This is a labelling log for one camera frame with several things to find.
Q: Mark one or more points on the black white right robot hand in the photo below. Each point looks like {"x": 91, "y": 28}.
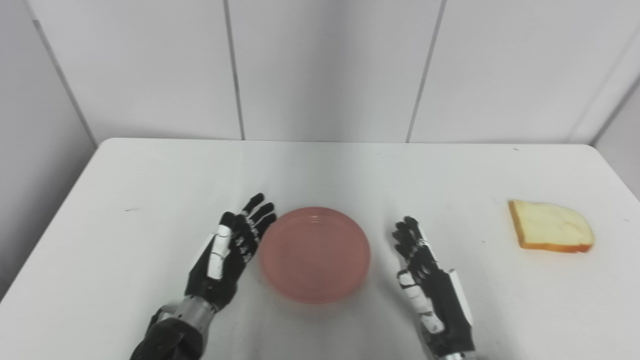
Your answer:
{"x": 445, "y": 305}

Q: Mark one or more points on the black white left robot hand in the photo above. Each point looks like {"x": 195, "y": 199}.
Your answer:
{"x": 207, "y": 280}

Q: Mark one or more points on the pink round plate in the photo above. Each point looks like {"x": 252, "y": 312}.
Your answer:
{"x": 315, "y": 255}

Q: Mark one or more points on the slice of white bread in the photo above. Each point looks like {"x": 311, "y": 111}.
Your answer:
{"x": 550, "y": 225}

